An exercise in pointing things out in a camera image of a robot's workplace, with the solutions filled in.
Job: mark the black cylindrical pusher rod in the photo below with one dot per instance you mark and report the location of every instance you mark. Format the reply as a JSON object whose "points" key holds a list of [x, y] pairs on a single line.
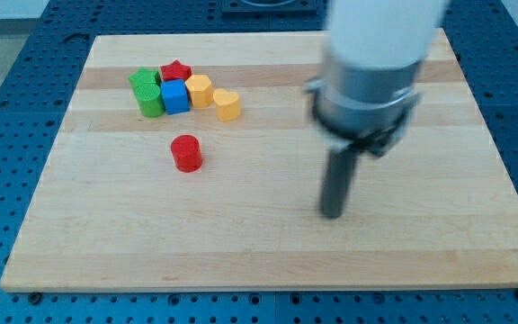
{"points": [[340, 169]]}

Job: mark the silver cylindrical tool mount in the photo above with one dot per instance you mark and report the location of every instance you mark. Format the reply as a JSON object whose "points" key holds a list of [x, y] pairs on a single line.
{"points": [[365, 108]]}

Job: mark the red cylinder block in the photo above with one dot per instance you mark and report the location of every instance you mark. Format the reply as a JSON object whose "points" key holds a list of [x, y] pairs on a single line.
{"points": [[186, 152]]}

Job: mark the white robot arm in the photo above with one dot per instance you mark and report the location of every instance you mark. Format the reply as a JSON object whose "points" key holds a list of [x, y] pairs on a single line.
{"points": [[380, 33]]}

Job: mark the light wooden board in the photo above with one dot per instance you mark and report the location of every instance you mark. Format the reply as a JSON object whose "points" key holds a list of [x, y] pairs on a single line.
{"points": [[112, 214]]}

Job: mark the yellow heart block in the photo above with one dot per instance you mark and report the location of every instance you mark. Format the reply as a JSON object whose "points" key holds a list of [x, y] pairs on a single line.
{"points": [[228, 105]]}

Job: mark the yellow hexagon block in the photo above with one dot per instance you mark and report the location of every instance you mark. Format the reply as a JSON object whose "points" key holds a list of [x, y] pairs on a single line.
{"points": [[200, 89]]}

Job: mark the blue cube block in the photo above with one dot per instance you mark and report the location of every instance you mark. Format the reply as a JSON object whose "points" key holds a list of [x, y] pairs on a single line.
{"points": [[175, 96]]}

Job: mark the red star block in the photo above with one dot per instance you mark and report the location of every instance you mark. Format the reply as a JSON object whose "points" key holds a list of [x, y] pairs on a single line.
{"points": [[175, 71]]}

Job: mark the green cylinder block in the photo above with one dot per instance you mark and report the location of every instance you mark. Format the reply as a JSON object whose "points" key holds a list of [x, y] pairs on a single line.
{"points": [[149, 100]]}

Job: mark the green star block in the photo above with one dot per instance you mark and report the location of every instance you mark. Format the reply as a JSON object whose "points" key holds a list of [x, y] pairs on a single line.
{"points": [[144, 76]]}

